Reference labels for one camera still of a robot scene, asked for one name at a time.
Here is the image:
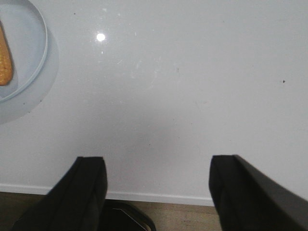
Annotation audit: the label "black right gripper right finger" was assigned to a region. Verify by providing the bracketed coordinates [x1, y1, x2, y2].
[209, 155, 308, 231]

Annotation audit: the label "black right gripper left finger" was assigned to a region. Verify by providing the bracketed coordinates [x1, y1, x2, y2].
[11, 157, 107, 231]

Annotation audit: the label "orange toy corn cob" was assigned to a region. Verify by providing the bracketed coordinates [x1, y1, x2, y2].
[0, 23, 13, 86]

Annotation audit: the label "light blue round plate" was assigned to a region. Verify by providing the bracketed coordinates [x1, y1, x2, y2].
[0, 0, 48, 102]

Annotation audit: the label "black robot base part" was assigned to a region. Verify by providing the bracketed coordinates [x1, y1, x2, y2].
[98, 200, 156, 231]

